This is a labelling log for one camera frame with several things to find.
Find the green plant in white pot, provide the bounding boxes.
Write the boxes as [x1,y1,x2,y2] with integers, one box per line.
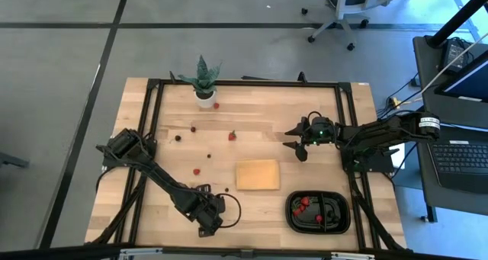
[169,54,224,109]

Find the black frame crossbar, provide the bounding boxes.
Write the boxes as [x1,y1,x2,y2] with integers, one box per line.
[0,242,488,260]

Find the grey chair base leg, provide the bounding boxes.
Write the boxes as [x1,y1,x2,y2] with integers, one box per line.
[0,151,31,169]

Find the black aluminium table frame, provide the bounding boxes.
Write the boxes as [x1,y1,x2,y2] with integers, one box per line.
[86,71,408,253]

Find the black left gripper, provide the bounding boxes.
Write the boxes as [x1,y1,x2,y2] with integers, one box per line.
[182,184,226,238]

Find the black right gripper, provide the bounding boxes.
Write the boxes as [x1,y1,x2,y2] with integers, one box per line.
[282,115,339,163]

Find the black laptop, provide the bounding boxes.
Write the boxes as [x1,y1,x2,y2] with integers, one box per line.
[426,139,488,194]

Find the black desk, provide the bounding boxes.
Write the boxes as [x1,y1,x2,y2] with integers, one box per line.
[413,121,488,223]
[413,34,488,130]

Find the folded yellow cloth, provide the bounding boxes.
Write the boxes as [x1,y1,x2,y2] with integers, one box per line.
[235,159,282,191]

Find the black power adapter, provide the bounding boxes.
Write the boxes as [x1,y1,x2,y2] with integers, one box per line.
[443,37,477,73]

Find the white-framed office chair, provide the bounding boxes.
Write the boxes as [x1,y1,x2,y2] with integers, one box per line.
[300,0,393,52]

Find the black plastic tupperware container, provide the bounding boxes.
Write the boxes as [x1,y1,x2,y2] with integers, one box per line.
[284,190,352,235]

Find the black metal post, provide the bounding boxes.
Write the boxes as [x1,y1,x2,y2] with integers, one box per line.
[425,0,488,48]

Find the black computer monitor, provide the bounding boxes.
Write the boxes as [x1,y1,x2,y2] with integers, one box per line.
[434,50,488,103]

